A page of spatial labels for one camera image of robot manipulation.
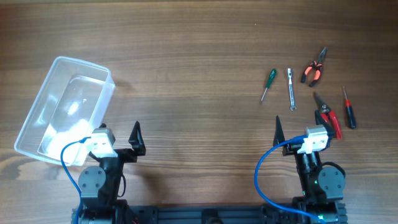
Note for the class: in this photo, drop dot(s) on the orange black needle-nose pliers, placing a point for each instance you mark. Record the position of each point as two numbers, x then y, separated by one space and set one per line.
317 66

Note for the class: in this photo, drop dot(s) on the red handled snips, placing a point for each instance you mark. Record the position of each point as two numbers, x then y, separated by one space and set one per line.
328 116

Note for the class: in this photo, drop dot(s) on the clear plastic container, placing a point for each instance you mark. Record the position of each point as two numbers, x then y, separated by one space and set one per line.
70 104

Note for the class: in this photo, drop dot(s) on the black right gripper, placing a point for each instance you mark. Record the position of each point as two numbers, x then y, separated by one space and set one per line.
294 149

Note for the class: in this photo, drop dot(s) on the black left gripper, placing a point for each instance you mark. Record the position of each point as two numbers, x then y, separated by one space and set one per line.
123 152

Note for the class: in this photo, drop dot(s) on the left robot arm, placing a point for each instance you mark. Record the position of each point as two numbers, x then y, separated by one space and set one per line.
99 185

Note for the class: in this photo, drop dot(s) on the red black screwdriver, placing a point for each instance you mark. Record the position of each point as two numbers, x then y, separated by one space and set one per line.
349 111

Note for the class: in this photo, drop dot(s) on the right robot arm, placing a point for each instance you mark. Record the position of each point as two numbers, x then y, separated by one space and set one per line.
322 183

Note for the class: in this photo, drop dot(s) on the green handled screwdriver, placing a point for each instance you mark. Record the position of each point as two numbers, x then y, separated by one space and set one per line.
270 79

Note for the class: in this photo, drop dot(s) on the silver socket wrench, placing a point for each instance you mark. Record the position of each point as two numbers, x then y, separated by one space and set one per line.
291 90

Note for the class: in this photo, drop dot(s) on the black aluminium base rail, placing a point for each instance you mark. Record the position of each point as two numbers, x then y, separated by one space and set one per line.
223 214

